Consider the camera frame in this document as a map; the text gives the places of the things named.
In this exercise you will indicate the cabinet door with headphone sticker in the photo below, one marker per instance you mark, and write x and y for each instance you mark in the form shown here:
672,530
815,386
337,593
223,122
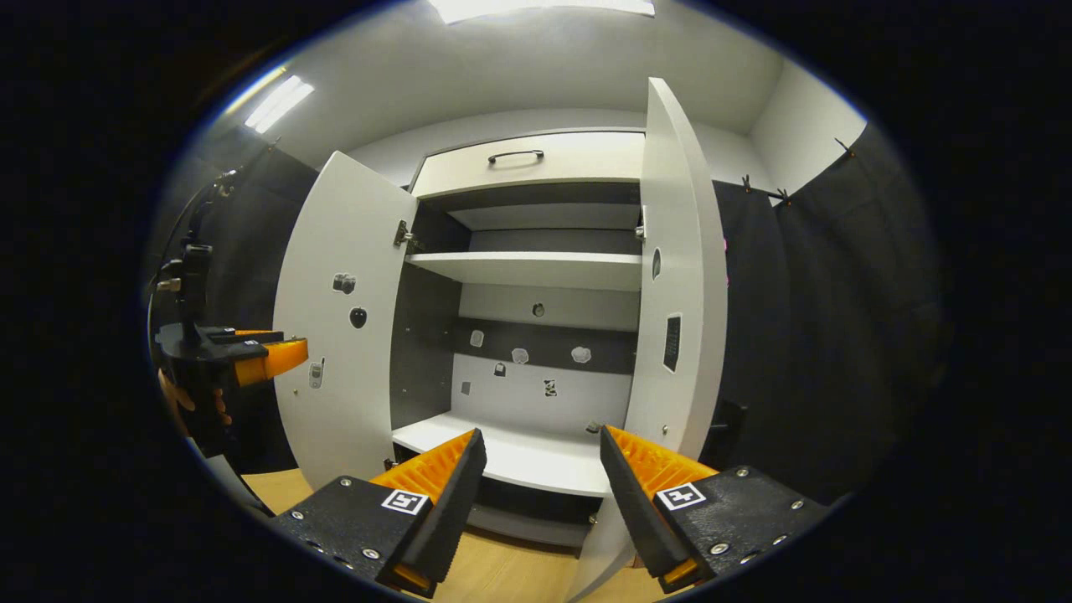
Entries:
678,209

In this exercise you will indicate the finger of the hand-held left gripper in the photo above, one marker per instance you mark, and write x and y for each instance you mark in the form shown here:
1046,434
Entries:
272,360
251,337

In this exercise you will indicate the white cabinet shelf board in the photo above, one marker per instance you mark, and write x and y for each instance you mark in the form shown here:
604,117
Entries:
528,270

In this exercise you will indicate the beige cabinet drawer front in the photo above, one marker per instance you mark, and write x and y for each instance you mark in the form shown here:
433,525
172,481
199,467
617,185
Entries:
586,159

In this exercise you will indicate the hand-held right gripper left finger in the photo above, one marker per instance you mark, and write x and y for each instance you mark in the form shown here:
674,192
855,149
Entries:
452,511

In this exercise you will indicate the small ceiling light panel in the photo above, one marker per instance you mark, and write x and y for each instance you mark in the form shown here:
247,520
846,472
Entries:
280,105

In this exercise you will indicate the cabinet door with camera sticker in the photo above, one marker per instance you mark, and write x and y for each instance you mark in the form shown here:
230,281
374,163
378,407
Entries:
343,234

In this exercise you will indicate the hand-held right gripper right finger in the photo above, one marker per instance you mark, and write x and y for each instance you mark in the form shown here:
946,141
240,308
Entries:
634,511

